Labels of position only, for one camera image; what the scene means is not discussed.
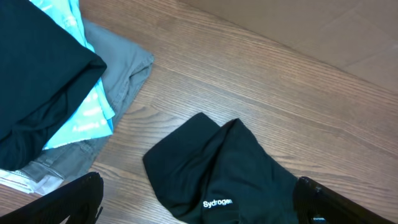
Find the folded light blue garment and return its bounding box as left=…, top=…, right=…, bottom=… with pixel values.
left=30, top=0, right=115, bottom=150

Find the folded beige garment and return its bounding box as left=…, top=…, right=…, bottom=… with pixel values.
left=1, top=169, right=65, bottom=195

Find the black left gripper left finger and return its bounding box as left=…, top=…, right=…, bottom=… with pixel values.
left=1, top=172, right=104, bottom=224

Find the folded grey garment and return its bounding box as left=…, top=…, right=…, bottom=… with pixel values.
left=21, top=19, right=154, bottom=182

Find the folded black garment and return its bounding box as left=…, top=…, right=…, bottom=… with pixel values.
left=1, top=0, right=107, bottom=171

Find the black t-shirt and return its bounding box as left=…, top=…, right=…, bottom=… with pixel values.
left=143, top=113, right=298, bottom=223

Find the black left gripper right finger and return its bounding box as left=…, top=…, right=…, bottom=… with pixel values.
left=293, top=176, right=394, bottom=224

